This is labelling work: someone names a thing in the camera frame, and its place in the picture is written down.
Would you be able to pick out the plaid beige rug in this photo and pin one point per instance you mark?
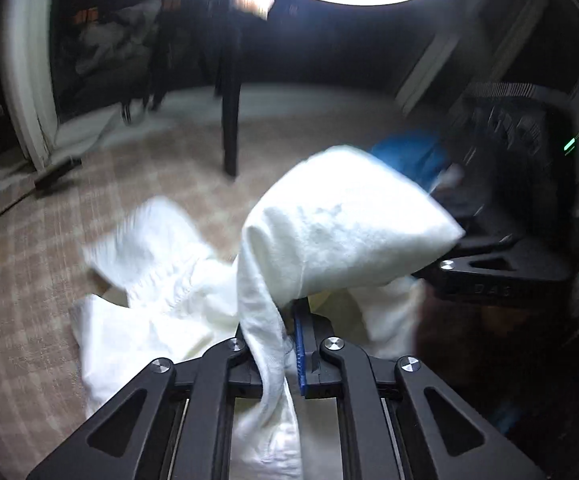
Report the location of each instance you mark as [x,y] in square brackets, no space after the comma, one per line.
[43,272]

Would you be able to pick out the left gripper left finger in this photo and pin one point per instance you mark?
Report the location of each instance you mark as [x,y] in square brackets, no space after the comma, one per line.
[171,421]

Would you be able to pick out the black tripod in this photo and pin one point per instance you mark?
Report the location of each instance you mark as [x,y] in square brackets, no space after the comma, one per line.
[214,29]

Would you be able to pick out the white door frame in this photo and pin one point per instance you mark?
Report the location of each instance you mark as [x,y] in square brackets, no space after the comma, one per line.
[25,70]

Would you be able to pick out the blue cloth item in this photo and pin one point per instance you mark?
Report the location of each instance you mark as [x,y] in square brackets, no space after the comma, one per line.
[418,155]

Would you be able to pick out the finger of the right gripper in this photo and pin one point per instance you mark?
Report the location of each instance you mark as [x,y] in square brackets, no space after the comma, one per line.
[494,247]

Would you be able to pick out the black power adapter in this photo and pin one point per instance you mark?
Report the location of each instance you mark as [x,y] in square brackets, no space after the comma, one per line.
[54,173]

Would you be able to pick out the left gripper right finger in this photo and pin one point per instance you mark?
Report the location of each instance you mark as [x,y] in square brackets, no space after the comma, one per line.
[398,419]

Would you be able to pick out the white shirt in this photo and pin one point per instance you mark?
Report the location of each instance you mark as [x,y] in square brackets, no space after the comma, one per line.
[340,219]

